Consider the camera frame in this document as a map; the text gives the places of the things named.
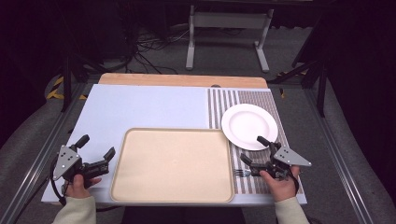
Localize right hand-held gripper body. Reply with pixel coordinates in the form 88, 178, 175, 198
248, 141, 313, 182

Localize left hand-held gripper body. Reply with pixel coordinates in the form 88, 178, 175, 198
51, 144, 110, 189

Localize person's left hand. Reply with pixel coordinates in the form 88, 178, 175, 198
63, 174, 103, 200

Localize person's right hand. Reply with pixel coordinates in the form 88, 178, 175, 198
259, 165, 302, 203

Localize white round plate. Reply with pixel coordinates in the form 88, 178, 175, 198
220, 103, 279, 152

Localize striped woven placemat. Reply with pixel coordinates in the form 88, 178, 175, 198
206, 87, 305, 196

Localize yellow black floor tape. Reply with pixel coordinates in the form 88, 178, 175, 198
46, 76, 88, 101

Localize light blue table mat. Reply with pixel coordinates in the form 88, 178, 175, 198
40, 83, 308, 207

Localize black metal stand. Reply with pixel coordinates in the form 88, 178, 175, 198
57, 52, 110, 114
267, 18, 331, 119

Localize beige rectangular tray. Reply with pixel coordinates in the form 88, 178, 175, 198
109, 127, 235, 204

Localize person's dark legs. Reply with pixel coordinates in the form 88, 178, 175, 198
120, 205, 247, 224

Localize wooden table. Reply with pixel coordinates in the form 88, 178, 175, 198
98, 72, 269, 90

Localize white metal stand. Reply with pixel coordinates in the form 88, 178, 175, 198
185, 4, 276, 74

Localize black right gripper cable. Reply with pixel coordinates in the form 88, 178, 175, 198
289, 173, 301, 196

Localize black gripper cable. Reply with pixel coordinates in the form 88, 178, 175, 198
49, 156, 68, 207
289, 173, 301, 196

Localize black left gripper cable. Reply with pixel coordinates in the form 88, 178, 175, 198
49, 156, 68, 207

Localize aluminium frame rail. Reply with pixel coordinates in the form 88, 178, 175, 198
0, 81, 89, 224
303, 88, 375, 224

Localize black floor cables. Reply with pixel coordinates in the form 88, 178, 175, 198
124, 26, 250, 76

